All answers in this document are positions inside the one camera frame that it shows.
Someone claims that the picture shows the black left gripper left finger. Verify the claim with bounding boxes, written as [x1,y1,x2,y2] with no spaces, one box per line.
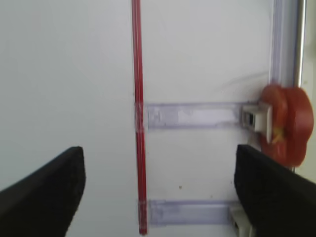
[0,147,86,237]

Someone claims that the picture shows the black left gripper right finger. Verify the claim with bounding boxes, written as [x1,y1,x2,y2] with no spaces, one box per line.
[234,145,316,237]

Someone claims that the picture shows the red tomato slices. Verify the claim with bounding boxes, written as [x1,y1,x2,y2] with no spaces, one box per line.
[260,84,314,167]

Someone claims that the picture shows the white pusher block lower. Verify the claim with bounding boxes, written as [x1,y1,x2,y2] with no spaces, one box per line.
[229,205,256,237]

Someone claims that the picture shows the white pusher block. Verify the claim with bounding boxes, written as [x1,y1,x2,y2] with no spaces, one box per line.
[240,102,273,144]
[229,205,256,237]

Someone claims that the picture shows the clear plastic pusher track lower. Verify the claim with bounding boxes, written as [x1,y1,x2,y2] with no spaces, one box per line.
[138,199,238,228]

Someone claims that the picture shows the clear plastic pusher track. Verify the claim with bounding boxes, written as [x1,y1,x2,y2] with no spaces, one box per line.
[144,102,258,130]
[138,199,238,228]

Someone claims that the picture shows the clear plastic pusher track upper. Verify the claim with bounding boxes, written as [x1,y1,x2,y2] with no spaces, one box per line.
[144,102,258,130]

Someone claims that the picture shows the white metal-rimmed tray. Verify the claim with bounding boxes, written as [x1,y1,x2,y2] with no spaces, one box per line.
[295,0,316,89]

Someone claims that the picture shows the red plastic rail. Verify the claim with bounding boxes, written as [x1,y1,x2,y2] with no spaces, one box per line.
[131,0,148,236]

